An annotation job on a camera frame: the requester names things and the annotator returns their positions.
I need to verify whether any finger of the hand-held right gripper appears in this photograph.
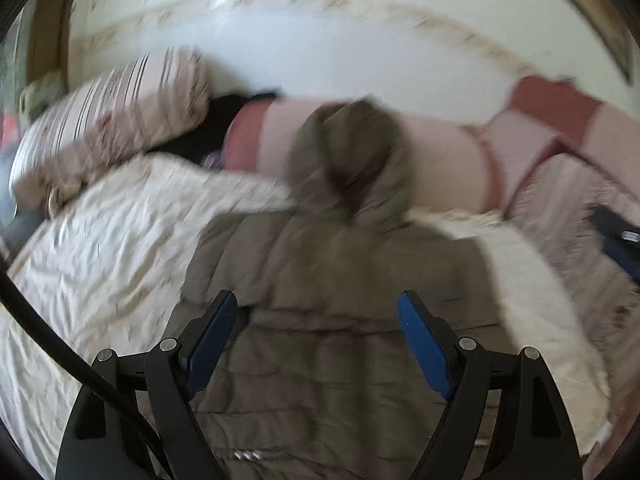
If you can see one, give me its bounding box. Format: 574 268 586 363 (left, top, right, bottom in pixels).
589 204 640 282

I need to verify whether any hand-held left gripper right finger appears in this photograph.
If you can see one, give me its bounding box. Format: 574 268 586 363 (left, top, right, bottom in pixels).
397 290 583 480

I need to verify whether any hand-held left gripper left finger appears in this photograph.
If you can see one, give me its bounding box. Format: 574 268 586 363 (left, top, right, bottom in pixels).
55 289 239 480

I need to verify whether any grey-brown padded hooded jacket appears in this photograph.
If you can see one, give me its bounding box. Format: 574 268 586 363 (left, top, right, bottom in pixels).
177 94 506 480

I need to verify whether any white leaf print quilt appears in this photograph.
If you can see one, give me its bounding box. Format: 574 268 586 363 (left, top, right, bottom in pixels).
0 152 613 480

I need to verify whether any pink and red cushion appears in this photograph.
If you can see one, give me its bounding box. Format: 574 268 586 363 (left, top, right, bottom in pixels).
487 74 640 196

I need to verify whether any pink bolster pillow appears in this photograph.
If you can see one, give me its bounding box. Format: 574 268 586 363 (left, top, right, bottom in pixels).
222 97 505 213

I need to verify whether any cream cloth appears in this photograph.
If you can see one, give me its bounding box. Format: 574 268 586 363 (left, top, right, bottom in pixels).
46 179 78 218

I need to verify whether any black cloth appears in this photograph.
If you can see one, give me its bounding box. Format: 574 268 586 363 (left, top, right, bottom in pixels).
150 91 281 166

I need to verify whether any striped floral pillow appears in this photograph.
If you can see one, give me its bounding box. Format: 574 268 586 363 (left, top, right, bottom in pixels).
10 46 213 201

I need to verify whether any black cable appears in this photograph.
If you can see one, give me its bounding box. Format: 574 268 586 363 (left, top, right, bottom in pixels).
0 269 175 480

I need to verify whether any wooden frame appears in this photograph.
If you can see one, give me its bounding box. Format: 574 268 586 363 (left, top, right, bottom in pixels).
527 0 640 83

